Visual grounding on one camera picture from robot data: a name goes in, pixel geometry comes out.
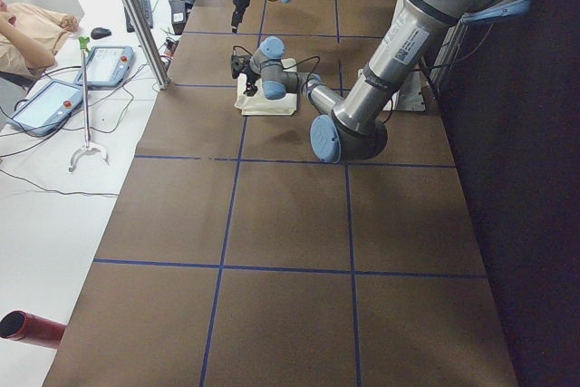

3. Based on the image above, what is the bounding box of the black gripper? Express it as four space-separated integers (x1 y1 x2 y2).
244 70 259 97
231 0 250 34

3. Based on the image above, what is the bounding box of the cream long sleeve cat shirt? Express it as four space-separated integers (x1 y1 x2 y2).
234 74 297 116

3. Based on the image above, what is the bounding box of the black box with white label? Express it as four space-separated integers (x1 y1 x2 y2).
169 0 188 35

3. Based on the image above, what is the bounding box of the black keyboard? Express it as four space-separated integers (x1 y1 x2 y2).
124 0 153 33

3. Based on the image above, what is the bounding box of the far blue teach pendant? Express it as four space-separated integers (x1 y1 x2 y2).
86 45 135 89

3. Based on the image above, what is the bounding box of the blue teach pendant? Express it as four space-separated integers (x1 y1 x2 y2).
86 45 135 89
7 80 82 137

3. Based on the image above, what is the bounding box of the black computer mouse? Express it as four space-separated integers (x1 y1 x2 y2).
91 27 111 40

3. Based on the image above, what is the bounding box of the metal reacher grabber tool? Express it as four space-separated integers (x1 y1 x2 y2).
68 36 109 173

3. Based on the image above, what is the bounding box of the near blue teach pendant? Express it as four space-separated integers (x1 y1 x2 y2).
7 80 82 137

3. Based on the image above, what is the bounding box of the person in beige shirt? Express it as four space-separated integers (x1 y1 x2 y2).
1 0 79 80

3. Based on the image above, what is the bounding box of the red fire extinguisher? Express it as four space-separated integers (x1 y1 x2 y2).
1 310 67 349

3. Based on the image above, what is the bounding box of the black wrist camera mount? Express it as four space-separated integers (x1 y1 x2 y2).
230 53 251 80

